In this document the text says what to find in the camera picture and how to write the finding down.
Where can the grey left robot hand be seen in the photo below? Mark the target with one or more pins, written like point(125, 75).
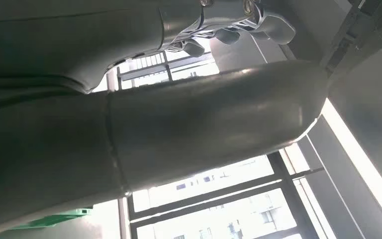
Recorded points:
point(184, 125)

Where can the green plastic crate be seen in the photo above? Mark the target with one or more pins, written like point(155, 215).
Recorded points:
point(62, 217)

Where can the bright ceiling light strip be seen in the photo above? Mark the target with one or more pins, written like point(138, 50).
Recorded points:
point(359, 158)

